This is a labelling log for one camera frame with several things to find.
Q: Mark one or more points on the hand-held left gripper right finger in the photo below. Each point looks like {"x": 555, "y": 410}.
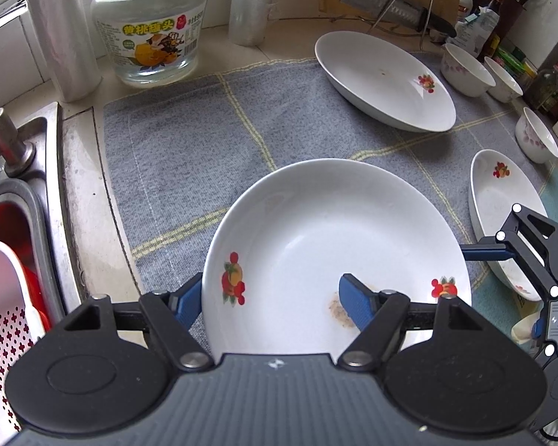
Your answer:
{"x": 355, "y": 302}

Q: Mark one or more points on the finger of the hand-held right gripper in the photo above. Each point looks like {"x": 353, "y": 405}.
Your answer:
{"x": 486, "y": 254}

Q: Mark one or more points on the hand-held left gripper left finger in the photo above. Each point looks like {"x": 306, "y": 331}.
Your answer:
{"x": 189, "y": 302}

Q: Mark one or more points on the white fruit print plate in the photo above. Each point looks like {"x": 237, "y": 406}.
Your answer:
{"x": 307, "y": 227}
{"x": 376, "y": 79}
{"x": 497, "y": 199}

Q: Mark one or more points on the white floral bowl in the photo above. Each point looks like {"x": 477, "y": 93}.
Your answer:
{"x": 465, "y": 72}
{"x": 507, "y": 83}
{"x": 537, "y": 137}

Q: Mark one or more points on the person's right hand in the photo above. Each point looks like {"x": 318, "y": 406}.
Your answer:
{"x": 525, "y": 330}

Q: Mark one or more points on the grey checked dish mat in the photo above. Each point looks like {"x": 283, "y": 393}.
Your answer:
{"x": 167, "y": 148}

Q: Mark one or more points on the steel sink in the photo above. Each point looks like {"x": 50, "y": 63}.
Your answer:
{"x": 63, "y": 195}

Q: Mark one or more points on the white colander basket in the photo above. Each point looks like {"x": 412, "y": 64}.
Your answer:
{"x": 0, "y": 316}

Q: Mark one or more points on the red basin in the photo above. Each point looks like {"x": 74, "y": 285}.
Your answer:
{"x": 4, "y": 223}

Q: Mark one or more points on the steel sink stub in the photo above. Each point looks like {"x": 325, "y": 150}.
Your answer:
{"x": 4, "y": 141}

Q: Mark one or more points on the glass jar with yellow label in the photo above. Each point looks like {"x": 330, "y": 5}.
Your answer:
{"x": 149, "y": 23}

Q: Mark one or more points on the short plastic wrap roll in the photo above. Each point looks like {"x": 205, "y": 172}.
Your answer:
{"x": 63, "y": 32}

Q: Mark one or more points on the tall plastic wrap roll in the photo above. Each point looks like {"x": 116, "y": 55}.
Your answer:
{"x": 253, "y": 4}

